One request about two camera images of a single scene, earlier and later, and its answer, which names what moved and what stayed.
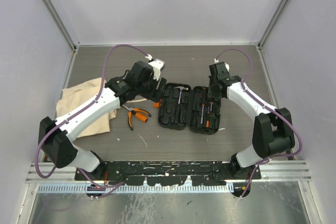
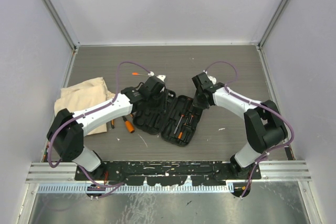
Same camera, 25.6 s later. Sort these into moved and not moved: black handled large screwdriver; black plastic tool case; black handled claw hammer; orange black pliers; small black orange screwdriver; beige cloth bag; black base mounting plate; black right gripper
Moved: black handled claw hammer; black right gripper; black handled large screwdriver; orange black pliers; black plastic tool case; small black orange screwdriver
Not moved: black base mounting plate; beige cloth bag
